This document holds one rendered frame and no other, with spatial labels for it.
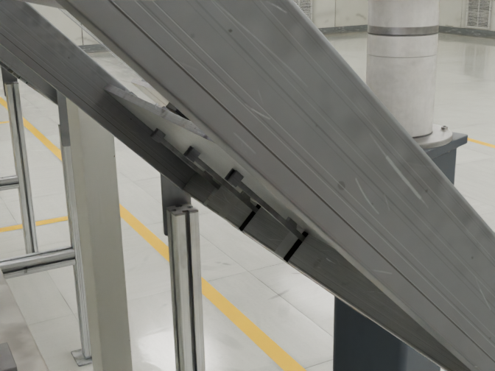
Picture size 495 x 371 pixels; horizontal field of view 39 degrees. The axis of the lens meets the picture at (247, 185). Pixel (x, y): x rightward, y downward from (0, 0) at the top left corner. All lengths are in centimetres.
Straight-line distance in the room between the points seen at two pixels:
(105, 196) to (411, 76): 56
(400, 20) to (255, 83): 93
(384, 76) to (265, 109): 94
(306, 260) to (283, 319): 133
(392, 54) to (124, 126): 48
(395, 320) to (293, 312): 149
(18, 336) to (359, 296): 38
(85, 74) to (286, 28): 70
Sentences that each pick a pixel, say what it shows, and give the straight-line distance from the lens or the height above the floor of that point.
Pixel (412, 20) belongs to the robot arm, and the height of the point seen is 91.
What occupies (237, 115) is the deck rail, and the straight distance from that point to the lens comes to 28.
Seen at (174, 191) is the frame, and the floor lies 66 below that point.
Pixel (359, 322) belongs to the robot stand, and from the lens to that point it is 137.
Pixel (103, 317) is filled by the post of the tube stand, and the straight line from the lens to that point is 133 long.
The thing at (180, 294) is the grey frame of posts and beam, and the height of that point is 50.
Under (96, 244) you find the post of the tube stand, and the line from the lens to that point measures 127.
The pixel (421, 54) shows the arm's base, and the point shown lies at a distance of 122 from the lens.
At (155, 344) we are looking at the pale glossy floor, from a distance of 201.
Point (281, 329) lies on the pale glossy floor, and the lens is 205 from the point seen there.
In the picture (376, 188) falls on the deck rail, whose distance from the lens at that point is 33.
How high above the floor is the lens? 101
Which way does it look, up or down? 18 degrees down
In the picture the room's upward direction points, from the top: 1 degrees counter-clockwise
